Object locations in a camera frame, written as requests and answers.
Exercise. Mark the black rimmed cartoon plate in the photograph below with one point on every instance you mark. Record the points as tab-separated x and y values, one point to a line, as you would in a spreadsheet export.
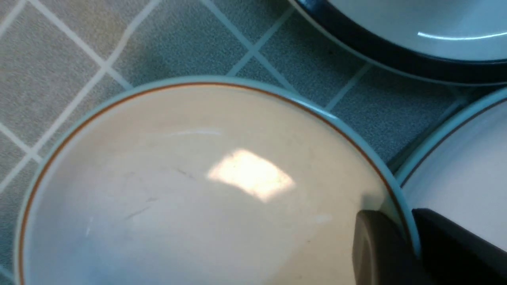
461	42

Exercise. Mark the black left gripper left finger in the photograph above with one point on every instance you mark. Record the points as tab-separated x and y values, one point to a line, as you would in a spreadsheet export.
381	256

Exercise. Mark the grey checked tablecloth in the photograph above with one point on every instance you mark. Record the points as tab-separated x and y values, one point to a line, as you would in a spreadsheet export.
61	58

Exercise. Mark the thin rimmed white plate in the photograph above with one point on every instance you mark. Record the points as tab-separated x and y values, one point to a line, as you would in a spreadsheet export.
460	170

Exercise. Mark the thin rimmed white bowl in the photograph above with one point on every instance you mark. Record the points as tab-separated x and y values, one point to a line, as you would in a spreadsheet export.
203	180

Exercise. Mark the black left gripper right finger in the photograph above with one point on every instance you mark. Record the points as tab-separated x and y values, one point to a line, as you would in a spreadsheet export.
452	255

